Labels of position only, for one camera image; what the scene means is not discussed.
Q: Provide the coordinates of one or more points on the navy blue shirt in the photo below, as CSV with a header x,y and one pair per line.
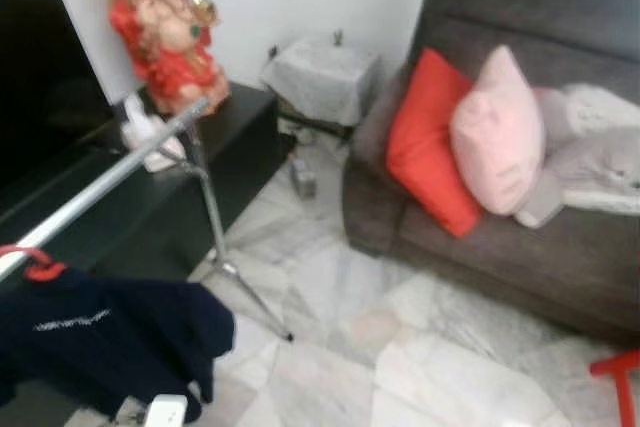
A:
x,y
120,347

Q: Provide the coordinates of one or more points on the red plastic hanger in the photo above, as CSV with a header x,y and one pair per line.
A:
x,y
45,271

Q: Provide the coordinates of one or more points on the grey Totoro plush pillow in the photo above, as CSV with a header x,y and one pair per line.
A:
x,y
600,177

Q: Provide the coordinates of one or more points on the sleeping grey white Totoro plush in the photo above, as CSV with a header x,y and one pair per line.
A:
x,y
600,107

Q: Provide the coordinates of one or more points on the dark grey fabric sofa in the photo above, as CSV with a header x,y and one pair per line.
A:
x,y
520,267

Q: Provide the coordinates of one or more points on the pink cat face cushion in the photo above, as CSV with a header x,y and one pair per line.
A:
x,y
495,137

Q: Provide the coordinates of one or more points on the red plastic stool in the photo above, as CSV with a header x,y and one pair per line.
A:
x,y
625,372

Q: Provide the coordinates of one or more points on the red square cushion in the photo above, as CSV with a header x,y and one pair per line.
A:
x,y
425,147

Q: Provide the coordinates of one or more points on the small brass ornament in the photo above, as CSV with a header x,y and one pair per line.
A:
x,y
338,38

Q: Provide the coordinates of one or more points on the white lace covered side table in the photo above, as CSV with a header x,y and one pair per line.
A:
x,y
320,82

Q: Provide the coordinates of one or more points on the small grey floor device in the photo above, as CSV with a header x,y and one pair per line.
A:
x,y
303,179

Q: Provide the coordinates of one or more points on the black television cabinet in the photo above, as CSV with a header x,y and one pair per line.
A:
x,y
230,147

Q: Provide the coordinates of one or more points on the red laughing Buddha statue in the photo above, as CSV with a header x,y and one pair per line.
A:
x,y
160,57

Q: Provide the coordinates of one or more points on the pink white tissue pack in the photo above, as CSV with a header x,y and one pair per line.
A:
x,y
140,137

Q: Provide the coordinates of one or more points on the black flat television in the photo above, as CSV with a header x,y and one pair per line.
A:
x,y
40,67

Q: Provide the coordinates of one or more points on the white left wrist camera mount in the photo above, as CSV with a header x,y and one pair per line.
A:
x,y
165,412

